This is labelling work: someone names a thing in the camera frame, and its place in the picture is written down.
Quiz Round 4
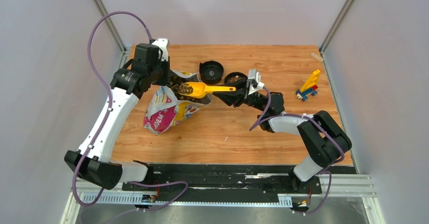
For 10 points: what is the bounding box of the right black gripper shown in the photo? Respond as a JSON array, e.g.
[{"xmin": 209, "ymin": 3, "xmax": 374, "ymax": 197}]
[{"xmin": 213, "ymin": 77, "xmax": 267, "ymax": 113}]

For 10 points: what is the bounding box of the yellow plastic scoop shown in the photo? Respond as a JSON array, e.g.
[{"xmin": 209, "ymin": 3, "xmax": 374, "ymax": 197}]
[{"xmin": 177, "ymin": 82, "xmax": 236, "ymax": 99}]

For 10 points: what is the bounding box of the pet food bag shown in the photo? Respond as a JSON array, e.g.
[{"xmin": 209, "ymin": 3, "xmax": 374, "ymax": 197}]
[{"xmin": 143, "ymin": 70, "xmax": 212, "ymax": 135}]

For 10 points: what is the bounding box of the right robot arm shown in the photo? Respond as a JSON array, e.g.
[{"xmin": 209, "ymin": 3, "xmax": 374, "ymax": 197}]
[{"xmin": 213, "ymin": 88, "xmax": 352, "ymax": 193}]

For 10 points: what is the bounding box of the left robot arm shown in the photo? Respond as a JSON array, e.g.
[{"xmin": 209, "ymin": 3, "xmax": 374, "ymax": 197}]
[{"xmin": 64, "ymin": 38, "xmax": 170, "ymax": 190}]

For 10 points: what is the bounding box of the pet food kibble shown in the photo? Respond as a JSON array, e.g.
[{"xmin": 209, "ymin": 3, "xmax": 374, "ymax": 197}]
[{"xmin": 167, "ymin": 75, "xmax": 197, "ymax": 102}]

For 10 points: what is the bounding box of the black bowl right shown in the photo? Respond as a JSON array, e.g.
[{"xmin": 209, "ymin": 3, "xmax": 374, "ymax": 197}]
[{"xmin": 224, "ymin": 72, "xmax": 247, "ymax": 90}]

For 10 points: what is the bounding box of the black bowl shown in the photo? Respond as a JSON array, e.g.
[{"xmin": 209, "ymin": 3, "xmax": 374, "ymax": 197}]
[
  {"xmin": 224, "ymin": 72, "xmax": 247, "ymax": 90},
  {"xmin": 199, "ymin": 61, "xmax": 224, "ymax": 85}
]

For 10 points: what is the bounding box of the black bowl left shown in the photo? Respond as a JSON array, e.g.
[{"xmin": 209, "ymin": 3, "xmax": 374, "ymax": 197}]
[{"xmin": 199, "ymin": 61, "xmax": 224, "ymax": 85}]

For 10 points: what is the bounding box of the colourful toy block figure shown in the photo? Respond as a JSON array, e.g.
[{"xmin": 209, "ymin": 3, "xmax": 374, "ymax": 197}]
[{"xmin": 296, "ymin": 69, "xmax": 321, "ymax": 102}]

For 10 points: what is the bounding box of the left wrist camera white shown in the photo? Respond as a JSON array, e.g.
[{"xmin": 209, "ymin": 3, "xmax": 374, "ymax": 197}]
[{"xmin": 151, "ymin": 37, "xmax": 169, "ymax": 62}]

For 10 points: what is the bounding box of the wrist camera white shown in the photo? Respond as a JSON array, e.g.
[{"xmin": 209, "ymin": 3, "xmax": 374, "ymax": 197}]
[
  {"xmin": 151, "ymin": 37, "xmax": 169, "ymax": 62},
  {"xmin": 246, "ymin": 69, "xmax": 265, "ymax": 95}
]

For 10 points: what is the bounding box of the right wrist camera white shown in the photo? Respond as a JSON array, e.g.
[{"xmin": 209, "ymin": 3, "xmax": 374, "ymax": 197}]
[{"xmin": 246, "ymin": 69, "xmax": 265, "ymax": 95}]

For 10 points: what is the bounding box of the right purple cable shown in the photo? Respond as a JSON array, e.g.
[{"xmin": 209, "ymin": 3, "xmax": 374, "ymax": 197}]
[{"xmin": 248, "ymin": 85, "xmax": 346, "ymax": 216}]

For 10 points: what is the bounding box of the purple cable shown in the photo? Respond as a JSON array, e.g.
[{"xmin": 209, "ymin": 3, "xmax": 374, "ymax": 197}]
[
  {"xmin": 72, "ymin": 11, "xmax": 190, "ymax": 216},
  {"xmin": 248, "ymin": 85, "xmax": 346, "ymax": 216}
]

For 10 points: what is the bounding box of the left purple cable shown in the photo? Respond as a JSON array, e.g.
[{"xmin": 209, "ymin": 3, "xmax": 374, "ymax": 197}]
[{"xmin": 72, "ymin": 11, "xmax": 190, "ymax": 216}]

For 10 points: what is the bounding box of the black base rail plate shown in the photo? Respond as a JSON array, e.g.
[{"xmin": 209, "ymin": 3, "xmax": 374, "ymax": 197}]
[{"xmin": 120, "ymin": 162, "xmax": 358, "ymax": 205}]

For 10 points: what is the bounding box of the left aluminium frame post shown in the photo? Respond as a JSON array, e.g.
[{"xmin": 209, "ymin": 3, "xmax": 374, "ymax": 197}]
[{"xmin": 83, "ymin": 0, "xmax": 127, "ymax": 52}]

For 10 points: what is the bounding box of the aluminium frame post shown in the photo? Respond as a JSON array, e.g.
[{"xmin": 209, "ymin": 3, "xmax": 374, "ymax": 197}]
[
  {"xmin": 319, "ymin": 0, "xmax": 355, "ymax": 56},
  {"xmin": 83, "ymin": 0, "xmax": 127, "ymax": 52}
]

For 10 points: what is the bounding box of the right aluminium frame post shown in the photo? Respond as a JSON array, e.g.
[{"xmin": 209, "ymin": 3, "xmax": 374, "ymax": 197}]
[{"xmin": 319, "ymin": 0, "xmax": 355, "ymax": 56}]

